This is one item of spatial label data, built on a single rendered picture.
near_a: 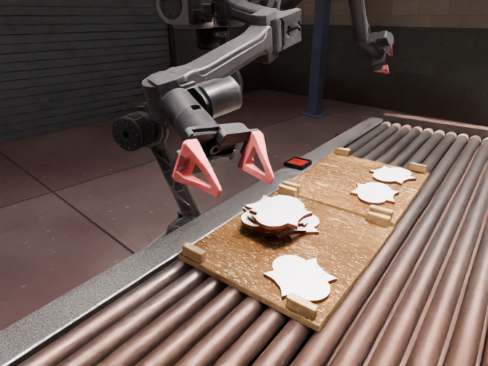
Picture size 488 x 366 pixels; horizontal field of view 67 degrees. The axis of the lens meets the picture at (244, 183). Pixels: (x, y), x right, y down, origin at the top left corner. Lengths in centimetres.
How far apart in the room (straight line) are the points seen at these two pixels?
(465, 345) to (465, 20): 562
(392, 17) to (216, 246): 588
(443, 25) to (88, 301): 591
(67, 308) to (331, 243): 57
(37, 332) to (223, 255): 37
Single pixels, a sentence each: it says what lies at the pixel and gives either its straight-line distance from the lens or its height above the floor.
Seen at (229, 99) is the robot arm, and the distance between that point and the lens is 62.
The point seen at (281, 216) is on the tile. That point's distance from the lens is 85.
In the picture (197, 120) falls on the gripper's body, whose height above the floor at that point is 128.
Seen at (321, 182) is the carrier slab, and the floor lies 94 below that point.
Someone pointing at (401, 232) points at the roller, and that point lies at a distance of 104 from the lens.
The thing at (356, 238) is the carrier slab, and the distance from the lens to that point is 93.
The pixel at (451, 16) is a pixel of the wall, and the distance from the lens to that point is 623.
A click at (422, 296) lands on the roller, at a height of 92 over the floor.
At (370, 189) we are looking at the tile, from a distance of 117.
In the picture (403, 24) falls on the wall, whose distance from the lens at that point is 644.
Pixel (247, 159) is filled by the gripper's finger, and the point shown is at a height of 122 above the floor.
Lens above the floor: 142
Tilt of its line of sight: 24 degrees down
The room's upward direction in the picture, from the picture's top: straight up
